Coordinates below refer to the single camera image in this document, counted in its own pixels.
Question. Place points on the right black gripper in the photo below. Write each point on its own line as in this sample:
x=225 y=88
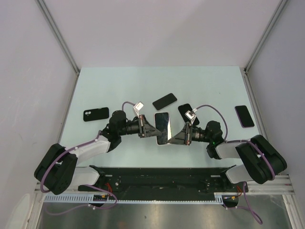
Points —
x=188 y=133

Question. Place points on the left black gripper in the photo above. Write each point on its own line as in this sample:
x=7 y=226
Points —
x=143 y=126

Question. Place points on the beige phone case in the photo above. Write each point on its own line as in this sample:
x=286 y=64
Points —
x=157 y=128

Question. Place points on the teal-edged phone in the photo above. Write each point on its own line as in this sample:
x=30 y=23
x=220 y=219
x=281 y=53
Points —
x=163 y=127

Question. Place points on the white-edged black phone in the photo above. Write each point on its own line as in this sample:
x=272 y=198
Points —
x=164 y=102

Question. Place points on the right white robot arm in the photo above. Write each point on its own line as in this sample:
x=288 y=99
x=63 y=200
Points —
x=261 y=162

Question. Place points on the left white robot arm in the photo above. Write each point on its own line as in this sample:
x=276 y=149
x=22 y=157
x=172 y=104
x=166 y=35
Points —
x=59 y=169

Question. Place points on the large black phone case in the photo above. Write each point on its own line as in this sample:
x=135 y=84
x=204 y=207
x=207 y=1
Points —
x=184 y=111

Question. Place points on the purple-edged phone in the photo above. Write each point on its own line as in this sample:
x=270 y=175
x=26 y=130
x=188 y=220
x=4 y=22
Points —
x=244 y=116

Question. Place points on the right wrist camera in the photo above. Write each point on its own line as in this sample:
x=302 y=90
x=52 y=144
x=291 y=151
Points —
x=191 y=116

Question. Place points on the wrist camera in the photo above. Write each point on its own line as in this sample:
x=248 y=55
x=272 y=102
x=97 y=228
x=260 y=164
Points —
x=191 y=116
x=137 y=107

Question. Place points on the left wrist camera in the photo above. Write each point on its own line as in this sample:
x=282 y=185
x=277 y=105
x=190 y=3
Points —
x=137 y=107

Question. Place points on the slotted cable duct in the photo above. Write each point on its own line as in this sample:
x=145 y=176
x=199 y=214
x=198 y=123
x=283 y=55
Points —
x=197 y=198

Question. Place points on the right aluminium frame post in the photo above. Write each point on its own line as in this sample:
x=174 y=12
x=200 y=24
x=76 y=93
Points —
x=270 y=26

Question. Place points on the aluminium frame post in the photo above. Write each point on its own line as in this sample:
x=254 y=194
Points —
x=270 y=26
x=57 y=34

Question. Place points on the left aluminium frame post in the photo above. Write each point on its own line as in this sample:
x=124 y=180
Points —
x=57 y=34

